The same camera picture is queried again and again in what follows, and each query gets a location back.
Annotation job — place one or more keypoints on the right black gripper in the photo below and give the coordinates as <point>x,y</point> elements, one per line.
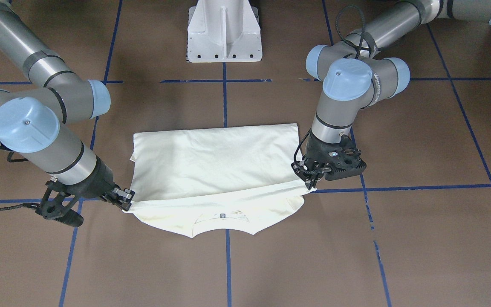
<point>97,179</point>

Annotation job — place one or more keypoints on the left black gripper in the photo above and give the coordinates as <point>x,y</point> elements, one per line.
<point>312,150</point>

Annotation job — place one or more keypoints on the cream long sleeve shirt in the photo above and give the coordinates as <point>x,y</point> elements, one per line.
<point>193,181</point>

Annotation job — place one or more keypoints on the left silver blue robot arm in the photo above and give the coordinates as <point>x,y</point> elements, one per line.
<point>353,79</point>

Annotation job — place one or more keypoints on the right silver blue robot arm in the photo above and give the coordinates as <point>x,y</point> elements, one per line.
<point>33,123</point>

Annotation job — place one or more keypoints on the white mounting pillar with base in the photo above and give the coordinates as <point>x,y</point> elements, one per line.
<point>224,31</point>

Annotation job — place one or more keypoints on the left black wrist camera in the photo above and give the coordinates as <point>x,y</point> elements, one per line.
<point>344,160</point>

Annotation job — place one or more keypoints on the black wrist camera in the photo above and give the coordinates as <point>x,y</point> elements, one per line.
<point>51,206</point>
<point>344,160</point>

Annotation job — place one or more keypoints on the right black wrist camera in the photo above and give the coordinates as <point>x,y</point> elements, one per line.
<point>51,206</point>

